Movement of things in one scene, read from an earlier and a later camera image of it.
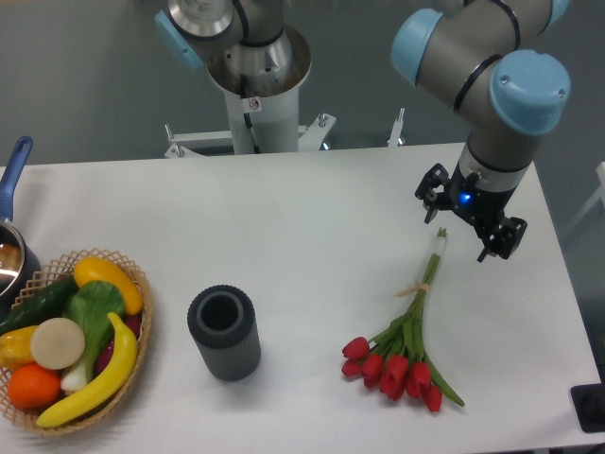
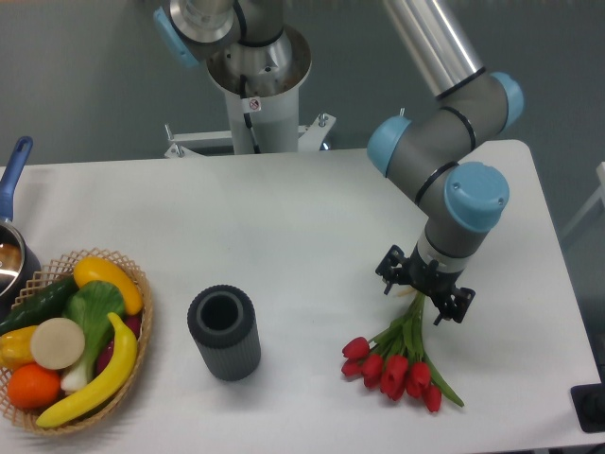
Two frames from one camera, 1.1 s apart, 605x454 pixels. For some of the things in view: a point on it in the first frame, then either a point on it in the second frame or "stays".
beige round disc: x=57 y=342 stays
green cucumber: x=46 y=305 stays
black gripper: x=481 y=207 → x=429 y=279
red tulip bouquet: x=395 y=357 stays
